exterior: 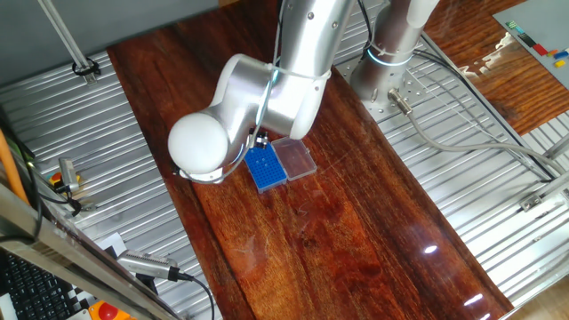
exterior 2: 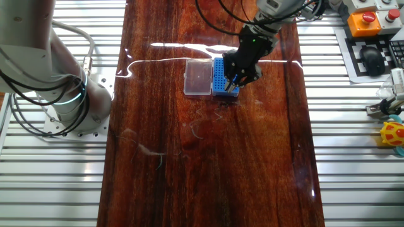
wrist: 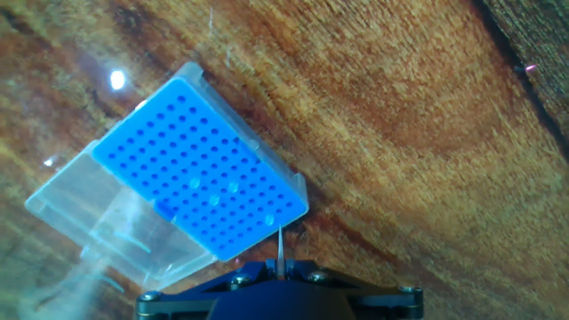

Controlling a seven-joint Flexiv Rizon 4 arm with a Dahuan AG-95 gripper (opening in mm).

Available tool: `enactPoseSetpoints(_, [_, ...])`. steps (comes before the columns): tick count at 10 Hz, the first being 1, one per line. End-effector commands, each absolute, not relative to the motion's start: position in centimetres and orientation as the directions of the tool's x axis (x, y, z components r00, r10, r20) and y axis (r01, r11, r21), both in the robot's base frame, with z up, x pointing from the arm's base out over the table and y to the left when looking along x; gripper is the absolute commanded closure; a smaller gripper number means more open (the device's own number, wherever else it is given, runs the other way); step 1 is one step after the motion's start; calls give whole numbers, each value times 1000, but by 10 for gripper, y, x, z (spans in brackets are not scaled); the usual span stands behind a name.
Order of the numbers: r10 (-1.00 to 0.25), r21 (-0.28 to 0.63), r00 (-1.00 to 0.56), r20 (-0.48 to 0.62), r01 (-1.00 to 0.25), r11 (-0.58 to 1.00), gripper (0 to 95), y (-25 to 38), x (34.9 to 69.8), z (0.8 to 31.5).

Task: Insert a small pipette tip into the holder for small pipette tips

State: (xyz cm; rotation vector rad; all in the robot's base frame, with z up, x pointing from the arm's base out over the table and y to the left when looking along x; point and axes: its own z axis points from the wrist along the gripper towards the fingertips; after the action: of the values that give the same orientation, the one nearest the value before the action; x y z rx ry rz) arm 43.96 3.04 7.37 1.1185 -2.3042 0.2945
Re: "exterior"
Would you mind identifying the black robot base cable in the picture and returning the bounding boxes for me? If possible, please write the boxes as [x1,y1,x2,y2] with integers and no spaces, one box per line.
[358,0,557,183]

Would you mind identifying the orange emergency stop box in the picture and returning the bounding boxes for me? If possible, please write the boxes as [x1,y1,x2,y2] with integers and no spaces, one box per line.
[87,300,134,320]

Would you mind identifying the black finned camera cable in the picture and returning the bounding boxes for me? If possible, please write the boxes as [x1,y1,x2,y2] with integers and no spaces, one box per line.
[171,268,217,320]

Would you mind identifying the black clamp camera cable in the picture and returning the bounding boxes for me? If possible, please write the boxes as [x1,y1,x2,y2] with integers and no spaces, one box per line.
[52,184,85,219]

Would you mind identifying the aluminium extrusion rail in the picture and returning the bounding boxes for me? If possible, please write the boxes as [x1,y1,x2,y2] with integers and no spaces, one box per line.
[542,132,569,161]

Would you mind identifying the clear plastic box lid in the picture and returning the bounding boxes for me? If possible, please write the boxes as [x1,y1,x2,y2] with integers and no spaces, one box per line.
[270,136,318,182]

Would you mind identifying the stainless steel frame bar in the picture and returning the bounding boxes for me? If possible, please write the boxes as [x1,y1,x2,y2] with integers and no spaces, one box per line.
[0,181,183,320]

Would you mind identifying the grey board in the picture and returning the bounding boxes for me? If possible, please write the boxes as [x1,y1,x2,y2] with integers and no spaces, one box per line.
[492,0,569,90]

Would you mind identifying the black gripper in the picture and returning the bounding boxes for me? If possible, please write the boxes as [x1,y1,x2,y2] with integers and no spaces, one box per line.
[248,128,271,150]

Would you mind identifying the blue pipette tip rack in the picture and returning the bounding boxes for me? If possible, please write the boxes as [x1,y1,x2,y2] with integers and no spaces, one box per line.
[242,142,289,195]

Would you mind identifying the silver finned camera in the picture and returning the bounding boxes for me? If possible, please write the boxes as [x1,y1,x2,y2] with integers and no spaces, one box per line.
[116,248,182,283]

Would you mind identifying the wood-grain side board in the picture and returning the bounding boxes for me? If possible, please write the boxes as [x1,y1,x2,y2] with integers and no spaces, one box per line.
[421,0,569,137]

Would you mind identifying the grey cable with metal connector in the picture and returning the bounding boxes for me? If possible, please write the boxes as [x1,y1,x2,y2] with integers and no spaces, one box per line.
[387,87,569,175]

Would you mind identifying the aluminium extrusion with bracket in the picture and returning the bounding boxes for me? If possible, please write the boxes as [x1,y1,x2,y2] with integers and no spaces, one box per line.
[518,171,569,212]

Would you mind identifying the glossy wood-grain table mat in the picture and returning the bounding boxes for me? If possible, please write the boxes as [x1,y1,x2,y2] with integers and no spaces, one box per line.
[106,0,515,320]

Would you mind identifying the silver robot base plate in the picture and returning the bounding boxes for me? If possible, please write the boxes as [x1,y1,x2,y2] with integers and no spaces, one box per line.
[335,55,430,124]

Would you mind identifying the silver camera pole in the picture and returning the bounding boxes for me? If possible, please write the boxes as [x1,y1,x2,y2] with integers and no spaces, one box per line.
[37,0,100,86]

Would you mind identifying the small silver clamp camera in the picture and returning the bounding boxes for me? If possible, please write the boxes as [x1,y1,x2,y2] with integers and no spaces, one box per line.
[57,156,82,193]

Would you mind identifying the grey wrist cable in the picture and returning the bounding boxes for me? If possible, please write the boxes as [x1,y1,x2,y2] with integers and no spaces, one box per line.
[177,0,285,186]

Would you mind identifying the checkered calibration board sheet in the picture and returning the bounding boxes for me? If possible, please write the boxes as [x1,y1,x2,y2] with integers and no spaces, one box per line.
[65,231,129,312]

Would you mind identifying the orange tube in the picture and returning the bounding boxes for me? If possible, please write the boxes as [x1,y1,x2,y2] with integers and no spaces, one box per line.
[0,128,30,206]

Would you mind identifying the black keyboard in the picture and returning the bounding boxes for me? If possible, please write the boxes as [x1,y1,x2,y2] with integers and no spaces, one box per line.
[0,252,88,320]

